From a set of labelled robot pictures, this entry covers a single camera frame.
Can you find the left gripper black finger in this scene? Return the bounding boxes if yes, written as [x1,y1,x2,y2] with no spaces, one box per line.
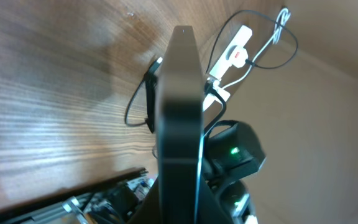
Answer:
[129,26,232,223]

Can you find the black USB charging cable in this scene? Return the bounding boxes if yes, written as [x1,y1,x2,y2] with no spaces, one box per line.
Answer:
[124,9,299,128]

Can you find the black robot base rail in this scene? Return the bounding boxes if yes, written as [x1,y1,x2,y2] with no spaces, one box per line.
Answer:
[0,168,154,224]

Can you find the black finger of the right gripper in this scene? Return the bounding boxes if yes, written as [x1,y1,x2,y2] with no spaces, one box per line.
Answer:
[144,72,158,133]

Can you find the white power strip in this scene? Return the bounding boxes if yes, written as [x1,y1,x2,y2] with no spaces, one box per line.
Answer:
[209,25,253,80]

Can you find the white power strip cord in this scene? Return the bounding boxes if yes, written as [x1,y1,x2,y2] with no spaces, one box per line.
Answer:
[221,7,291,91]

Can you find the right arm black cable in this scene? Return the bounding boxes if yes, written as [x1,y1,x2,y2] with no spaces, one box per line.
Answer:
[202,86,228,138]

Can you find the white charger plug adapter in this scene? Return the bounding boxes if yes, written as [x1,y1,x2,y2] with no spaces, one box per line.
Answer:
[226,45,248,68]

